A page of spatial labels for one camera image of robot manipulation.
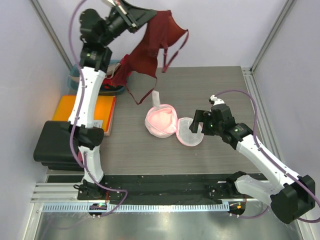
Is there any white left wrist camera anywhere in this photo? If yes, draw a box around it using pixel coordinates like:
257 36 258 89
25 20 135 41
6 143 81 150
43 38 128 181
102 0 128 15

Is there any white mesh laundry bag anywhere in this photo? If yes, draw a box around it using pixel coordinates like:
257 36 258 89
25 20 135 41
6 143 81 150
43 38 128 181
144 104 204 147

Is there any dark red garment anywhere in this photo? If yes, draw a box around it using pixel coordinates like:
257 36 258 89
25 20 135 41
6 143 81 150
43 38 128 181
110 10 189 92

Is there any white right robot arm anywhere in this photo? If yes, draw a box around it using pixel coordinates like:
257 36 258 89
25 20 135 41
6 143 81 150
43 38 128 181
189 102 316 224

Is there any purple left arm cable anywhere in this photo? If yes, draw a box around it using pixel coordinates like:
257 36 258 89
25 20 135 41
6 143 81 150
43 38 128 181
68 0 128 217

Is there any pink bra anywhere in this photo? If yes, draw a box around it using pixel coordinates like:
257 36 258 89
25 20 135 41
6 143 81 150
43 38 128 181
147 107 176 133

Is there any white cup bra in basket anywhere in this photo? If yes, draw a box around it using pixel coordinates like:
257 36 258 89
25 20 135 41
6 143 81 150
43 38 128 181
105 62 121 79

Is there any teal plastic laundry basket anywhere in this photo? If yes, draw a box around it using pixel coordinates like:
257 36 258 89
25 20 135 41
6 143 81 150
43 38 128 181
67 59 125 96

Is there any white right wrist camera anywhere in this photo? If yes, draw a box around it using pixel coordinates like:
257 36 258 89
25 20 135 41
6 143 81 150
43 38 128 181
208 95 225 106

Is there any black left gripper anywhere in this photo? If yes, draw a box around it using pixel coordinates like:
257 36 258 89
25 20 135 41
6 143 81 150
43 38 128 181
99 0 156 47

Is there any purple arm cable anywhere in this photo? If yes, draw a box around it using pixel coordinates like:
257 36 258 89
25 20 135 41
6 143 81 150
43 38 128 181
214 89 320 223
68 0 128 217

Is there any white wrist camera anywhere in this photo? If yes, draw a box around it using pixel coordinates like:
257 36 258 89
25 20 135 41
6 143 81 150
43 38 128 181
208 95 225 106
102 0 128 15

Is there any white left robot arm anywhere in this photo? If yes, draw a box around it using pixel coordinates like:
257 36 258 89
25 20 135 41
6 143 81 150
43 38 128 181
67 0 157 200

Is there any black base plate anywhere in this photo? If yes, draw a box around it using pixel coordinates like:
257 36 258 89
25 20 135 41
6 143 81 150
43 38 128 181
73 174 245 206

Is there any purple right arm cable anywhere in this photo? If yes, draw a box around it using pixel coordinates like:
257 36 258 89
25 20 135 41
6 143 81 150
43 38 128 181
214 89 320 223

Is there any black case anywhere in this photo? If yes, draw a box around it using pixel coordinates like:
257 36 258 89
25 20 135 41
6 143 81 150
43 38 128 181
33 120 83 171

